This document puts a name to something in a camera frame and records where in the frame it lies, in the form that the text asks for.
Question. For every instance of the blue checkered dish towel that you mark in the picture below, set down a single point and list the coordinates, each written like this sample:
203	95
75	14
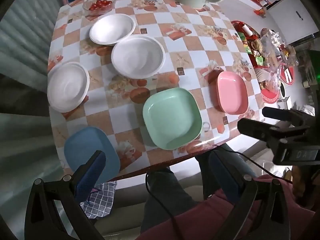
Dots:
102	202

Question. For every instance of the red plastic basket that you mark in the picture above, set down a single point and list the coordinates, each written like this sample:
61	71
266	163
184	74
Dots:
270	97

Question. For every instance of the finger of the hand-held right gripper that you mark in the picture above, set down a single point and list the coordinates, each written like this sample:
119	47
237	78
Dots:
275	113
252	128

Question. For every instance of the red round tray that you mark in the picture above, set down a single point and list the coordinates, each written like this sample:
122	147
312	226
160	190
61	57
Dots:
237	25

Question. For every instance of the white thread spool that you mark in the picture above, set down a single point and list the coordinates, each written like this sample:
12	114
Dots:
248	30

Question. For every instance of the pink square plate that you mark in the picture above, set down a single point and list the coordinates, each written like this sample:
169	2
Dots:
232	92

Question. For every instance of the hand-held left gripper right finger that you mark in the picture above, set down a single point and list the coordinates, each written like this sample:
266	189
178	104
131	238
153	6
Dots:
225	175

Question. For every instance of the person's left leg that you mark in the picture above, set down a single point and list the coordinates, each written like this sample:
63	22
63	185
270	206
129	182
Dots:
167	195

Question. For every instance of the white cabinet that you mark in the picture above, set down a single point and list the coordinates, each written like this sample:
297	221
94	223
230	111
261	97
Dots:
287	17

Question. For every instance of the green square plate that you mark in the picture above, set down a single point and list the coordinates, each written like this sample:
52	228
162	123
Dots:
171	118

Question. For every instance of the cherry tomatoes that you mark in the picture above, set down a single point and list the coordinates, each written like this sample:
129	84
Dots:
100	4

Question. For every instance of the checkered printed tablecloth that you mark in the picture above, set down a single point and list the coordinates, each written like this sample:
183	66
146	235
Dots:
190	37

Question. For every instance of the blue square plate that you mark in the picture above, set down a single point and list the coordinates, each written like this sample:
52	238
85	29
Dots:
85	142

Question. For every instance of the white paper bowl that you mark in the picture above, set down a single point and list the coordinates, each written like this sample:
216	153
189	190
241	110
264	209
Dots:
112	28
138	56
67	87

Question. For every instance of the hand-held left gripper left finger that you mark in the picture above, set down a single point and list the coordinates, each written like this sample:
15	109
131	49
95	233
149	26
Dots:
92	172

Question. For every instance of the beige seat cushion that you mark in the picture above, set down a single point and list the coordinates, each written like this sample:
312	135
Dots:
120	220

